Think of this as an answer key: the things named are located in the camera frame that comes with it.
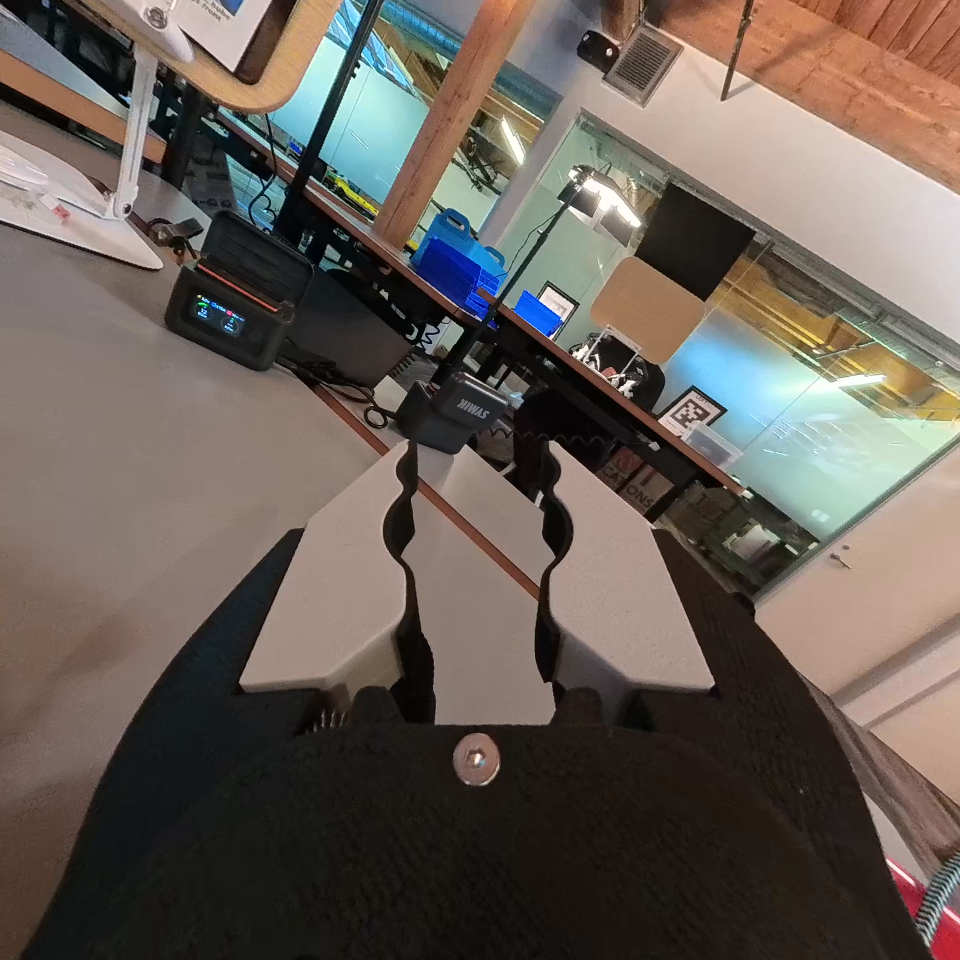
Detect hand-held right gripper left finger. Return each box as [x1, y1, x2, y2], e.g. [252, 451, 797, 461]
[238, 439, 438, 725]

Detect framed tag sign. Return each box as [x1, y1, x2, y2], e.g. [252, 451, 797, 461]
[657, 384, 729, 438]

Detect red bin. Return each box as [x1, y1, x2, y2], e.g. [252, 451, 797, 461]
[883, 857, 960, 957]

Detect printed instruction sheet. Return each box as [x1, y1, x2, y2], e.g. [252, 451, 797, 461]
[174, 0, 277, 74]

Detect small blue bin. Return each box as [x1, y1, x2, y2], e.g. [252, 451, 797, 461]
[512, 289, 565, 340]

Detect cardboard box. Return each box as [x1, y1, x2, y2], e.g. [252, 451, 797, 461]
[598, 448, 678, 517]

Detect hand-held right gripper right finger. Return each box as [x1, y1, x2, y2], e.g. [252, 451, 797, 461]
[532, 441, 717, 720]

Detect tan display board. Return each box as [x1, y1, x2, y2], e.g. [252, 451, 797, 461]
[589, 256, 708, 363]

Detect black light stand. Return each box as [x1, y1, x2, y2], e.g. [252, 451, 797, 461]
[438, 163, 648, 395]

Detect black panel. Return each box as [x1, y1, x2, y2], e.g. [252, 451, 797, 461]
[634, 182, 759, 303]

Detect black charger case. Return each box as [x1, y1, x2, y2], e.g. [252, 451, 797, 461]
[163, 210, 316, 374]

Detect teal braided usb cable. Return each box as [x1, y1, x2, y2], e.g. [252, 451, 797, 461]
[916, 849, 960, 952]

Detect black clamp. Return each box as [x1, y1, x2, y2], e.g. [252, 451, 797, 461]
[144, 216, 210, 262]

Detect wooden table black legs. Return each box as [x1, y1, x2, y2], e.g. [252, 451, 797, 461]
[217, 105, 496, 376]
[476, 288, 751, 526]

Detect dark grey box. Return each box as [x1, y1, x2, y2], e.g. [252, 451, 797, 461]
[279, 268, 417, 390]

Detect black pole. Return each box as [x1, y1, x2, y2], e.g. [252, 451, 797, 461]
[271, 0, 385, 235]

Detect black picture frame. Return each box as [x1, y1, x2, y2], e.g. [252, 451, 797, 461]
[534, 279, 580, 322]

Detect clear plastic box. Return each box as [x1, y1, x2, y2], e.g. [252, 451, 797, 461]
[681, 420, 742, 464]

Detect wooden pillar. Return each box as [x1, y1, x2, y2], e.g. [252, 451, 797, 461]
[371, 0, 539, 250]
[804, 675, 960, 879]

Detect air vent grille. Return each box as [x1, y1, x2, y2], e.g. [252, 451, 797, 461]
[602, 21, 685, 108]

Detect stack of blue bins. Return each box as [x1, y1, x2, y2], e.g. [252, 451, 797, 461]
[409, 207, 509, 316]

